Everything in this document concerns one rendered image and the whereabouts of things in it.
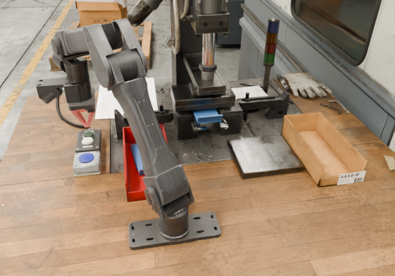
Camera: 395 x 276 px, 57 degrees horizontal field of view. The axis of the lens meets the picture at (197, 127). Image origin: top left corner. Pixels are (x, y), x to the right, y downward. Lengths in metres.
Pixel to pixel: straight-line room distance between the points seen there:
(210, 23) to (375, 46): 0.68
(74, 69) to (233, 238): 0.57
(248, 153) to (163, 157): 0.36
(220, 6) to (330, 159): 0.52
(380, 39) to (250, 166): 0.69
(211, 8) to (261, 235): 0.56
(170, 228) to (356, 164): 0.53
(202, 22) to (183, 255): 0.57
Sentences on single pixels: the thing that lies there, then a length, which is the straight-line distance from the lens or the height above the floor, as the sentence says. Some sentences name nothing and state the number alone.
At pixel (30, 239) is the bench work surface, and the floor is 0.90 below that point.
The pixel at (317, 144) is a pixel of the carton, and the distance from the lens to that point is 1.15.
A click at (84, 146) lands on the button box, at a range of 1.07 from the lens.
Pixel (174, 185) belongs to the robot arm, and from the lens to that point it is 0.74.
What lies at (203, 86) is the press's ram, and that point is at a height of 1.08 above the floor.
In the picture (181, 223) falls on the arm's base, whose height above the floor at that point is 0.95.
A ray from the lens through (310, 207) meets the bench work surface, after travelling 0.94.
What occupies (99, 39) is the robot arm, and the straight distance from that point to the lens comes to 0.75.
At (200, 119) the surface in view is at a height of 1.00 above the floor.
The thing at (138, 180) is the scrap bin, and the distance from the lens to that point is 0.96.
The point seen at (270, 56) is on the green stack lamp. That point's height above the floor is 1.07.
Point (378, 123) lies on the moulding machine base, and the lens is 1.39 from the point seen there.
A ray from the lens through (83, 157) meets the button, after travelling 1.02.
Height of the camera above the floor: 1.53
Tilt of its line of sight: 33 degrees down
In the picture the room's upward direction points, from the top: 1 degrees clockwise
